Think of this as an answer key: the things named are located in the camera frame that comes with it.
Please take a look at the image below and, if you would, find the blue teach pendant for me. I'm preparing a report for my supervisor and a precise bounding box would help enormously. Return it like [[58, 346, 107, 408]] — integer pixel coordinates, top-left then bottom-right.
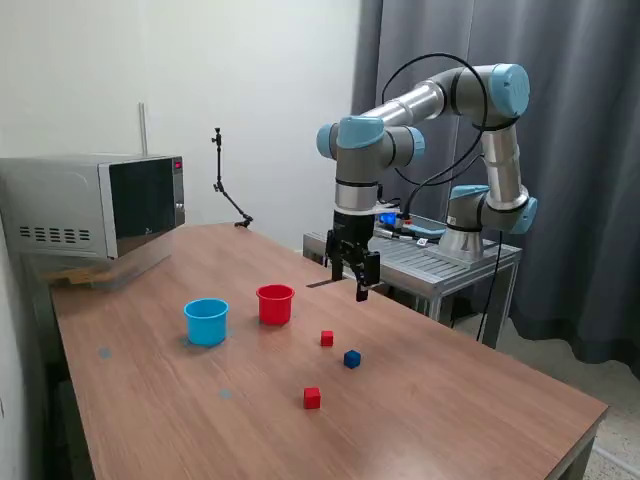
[[403, 215, 446, 239]]

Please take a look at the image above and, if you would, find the wooden board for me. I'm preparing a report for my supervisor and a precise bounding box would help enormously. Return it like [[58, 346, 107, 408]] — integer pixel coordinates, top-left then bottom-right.
[[47, 267, 109, 290]]

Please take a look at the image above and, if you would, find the grey curtain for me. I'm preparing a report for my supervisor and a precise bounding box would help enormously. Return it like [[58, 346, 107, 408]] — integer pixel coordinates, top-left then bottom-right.
[[344, 0, 640, 379]]

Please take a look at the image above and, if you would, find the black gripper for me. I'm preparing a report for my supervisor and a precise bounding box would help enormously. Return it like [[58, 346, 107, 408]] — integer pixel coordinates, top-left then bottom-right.
[[324, 210, 381, 303]]

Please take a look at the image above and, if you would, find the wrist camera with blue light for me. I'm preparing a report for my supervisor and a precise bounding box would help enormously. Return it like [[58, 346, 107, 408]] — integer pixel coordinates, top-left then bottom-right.
[[374, 199, 404, 229]]

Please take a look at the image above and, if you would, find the black base power cable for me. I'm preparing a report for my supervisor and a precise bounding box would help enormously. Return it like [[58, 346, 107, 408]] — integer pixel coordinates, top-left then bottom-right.
[[478, 232, 505, 344]]

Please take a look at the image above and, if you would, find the silver microwave oven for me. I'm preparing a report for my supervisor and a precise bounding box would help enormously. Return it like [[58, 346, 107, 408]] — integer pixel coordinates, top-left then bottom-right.
[[0, 153, 187, 261]]

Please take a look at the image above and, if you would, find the grey metal robot stand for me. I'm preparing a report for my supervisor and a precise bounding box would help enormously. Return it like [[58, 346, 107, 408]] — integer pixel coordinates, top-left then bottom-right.
[[302, 219, 523, 351]]

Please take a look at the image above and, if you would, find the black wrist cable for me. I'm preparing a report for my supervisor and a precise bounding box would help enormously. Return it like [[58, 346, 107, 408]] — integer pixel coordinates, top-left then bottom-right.
[[380, 53, 489, 226]]

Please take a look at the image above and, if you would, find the blue plastic cup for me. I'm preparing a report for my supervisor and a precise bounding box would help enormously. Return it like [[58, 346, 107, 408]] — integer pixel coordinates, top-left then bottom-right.
[[182, 298, 230, 346]]

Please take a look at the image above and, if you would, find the red plastic cup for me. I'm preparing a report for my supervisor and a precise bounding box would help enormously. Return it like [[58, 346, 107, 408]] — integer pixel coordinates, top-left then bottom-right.
[[255, 284, 295, 325]]

